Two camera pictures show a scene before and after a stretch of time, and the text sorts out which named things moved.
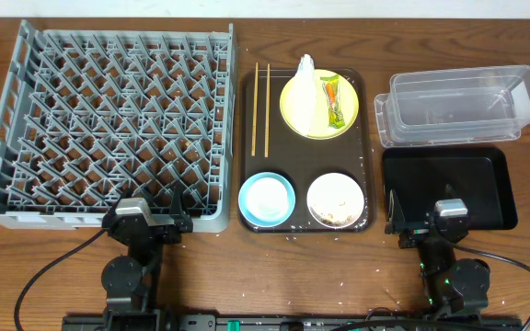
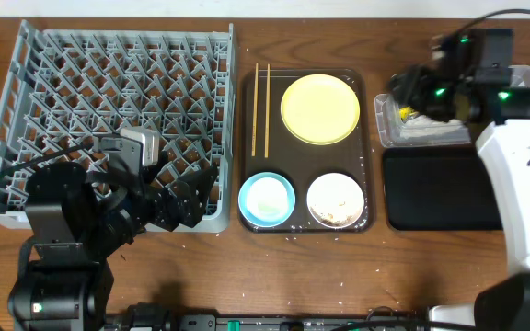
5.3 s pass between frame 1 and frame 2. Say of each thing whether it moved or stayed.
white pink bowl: stayed
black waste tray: stayed
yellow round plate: stayed
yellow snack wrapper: moved
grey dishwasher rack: stayed
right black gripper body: moved
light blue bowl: stayed
